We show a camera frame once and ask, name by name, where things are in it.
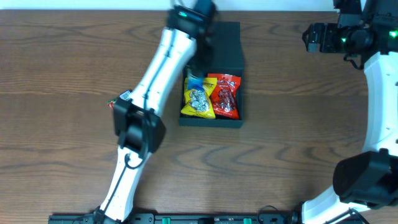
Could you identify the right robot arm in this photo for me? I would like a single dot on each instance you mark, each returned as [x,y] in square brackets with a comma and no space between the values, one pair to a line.
[368,181]

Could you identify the black gift box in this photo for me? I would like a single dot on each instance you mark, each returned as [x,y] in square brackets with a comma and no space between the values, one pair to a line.
[228,58]

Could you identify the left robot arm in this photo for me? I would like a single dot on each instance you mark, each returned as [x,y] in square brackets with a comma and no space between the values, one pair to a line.
[137,118]

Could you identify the black mounting rail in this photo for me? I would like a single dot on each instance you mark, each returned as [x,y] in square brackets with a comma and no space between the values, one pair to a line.
[150,218]

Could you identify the red dried fruit bag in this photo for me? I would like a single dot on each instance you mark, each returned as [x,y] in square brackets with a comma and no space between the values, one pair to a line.
[223,97]

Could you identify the red green KitKat bar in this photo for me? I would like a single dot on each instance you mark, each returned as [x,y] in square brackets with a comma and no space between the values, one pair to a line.
[111,103]

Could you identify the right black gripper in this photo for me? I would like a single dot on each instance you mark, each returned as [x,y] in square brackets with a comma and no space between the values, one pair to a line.
[313,37]

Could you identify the small dark blue carton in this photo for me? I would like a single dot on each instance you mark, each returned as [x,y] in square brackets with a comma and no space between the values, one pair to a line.
[125,95]

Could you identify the blue Oreo cookie pack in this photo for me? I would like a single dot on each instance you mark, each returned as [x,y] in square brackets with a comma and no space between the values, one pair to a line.
[195,80]

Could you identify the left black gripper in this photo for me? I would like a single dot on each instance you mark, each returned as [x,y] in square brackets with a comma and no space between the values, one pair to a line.
[206,64]

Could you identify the yellow sunflower seed bag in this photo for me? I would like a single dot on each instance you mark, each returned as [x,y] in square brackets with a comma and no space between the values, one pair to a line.
[197,100]

